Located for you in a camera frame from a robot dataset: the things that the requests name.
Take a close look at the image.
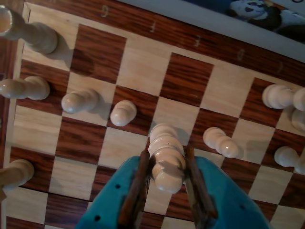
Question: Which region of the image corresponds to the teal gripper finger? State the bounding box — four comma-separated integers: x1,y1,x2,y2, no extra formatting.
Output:
75,150,151,229
183,146,273,229

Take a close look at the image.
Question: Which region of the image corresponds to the light wooden king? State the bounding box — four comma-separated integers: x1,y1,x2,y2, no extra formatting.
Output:
147,123,187,194

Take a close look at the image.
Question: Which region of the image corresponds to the light wooden pawn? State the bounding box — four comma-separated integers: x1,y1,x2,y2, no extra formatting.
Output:
274,146,305,175
61,87,100,114
0,75,51,101
110,100,138,127
203,126,239,159

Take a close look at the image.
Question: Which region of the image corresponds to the light wooden knight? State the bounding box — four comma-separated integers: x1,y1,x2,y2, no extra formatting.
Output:
0,158,35,204

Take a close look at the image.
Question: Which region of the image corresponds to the wooden chessboard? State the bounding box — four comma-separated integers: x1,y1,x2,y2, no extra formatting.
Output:
0,0,305,229

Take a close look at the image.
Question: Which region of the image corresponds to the light wooden rook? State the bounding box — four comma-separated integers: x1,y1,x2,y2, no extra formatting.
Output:
0,6,59,55

